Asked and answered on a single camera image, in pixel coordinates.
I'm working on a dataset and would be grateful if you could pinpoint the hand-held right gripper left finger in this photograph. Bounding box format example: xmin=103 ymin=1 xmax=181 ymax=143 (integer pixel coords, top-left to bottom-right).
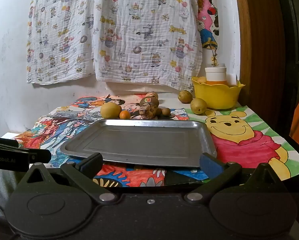
xmin=16 ymin=152 xmax=113 ymax=203

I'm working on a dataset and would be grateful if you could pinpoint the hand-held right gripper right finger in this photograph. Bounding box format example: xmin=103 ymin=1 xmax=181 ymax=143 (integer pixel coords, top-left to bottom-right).
xmin=184 ymin=152 xmax=287 ymax=203

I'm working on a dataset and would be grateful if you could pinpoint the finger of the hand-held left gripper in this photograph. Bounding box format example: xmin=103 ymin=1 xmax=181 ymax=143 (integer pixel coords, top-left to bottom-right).
xmin=27 ymin=149 xmax=51 ymax=166

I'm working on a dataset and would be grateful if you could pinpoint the yellow-green round fruit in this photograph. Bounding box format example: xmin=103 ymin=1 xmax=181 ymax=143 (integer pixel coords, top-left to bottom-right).
xmin=190 ymin=98 xmax=207 ymax=115

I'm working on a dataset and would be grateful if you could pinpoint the colourful anime drawing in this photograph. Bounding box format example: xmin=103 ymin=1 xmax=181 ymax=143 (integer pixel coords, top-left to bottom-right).
xmin=14 ymin=104 xmax=190 ymax=188

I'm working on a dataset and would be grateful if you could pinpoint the grey cloth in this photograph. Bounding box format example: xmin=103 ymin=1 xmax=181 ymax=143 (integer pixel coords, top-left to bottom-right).
xmin=0 ymin=167 xmax=18 ymax=233

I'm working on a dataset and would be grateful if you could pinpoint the yellow bear drawing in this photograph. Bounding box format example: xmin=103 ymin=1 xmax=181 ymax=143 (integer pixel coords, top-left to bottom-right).
xmin=184 ymin=106 xmax=299 ymax=182

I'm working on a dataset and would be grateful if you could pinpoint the metal tray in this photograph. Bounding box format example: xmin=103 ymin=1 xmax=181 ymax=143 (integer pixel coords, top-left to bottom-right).
xmin=60 ymin=119 xmax=217 ymax=168

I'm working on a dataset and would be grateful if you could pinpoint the yellow round pear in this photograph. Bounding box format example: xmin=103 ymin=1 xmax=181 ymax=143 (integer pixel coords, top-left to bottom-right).
xmin=100 ymin=102 xmax=122 ymax=119

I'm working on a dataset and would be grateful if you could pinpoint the yellow scalloped plastic bowl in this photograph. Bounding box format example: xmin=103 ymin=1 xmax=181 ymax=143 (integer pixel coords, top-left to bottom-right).
xmin=192 ymin=76 xmax=246 ymax=110

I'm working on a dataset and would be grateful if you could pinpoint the brown kiwi with sticker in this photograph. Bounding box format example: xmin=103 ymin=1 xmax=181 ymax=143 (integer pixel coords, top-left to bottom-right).
xmin=139 ymin=96 xmax=160 ymax=108

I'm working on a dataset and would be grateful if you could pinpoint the white paper sheet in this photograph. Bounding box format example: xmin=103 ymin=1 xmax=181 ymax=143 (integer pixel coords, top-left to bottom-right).
xmin=106 ymin=85 xmax=180 ymax=96

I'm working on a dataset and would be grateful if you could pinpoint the white and orange cup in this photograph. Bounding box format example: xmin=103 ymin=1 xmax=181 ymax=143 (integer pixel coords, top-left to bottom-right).
xmin=205 ymin=64 xmax=227 ymax=85

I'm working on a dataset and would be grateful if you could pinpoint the yellow flower sprig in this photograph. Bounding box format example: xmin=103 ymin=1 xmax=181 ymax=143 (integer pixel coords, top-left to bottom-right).
xmin=210 ymin=47 xmax=220 ymax=67

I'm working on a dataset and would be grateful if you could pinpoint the printed muslin blanket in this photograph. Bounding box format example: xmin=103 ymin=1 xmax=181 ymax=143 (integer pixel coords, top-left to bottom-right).
xmin=26 ymin=0 xmax=203 ymax=90

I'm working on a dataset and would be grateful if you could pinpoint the wooden door frame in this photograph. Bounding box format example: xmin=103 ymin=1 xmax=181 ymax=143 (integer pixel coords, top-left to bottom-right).
xmin=233 ymin=0 xmax=290 ymax=137

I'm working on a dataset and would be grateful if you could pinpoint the cartoon wall poster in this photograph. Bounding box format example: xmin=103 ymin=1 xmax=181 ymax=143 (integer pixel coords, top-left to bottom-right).
xmin=195 ymin=0 xmax=220 ymax=50

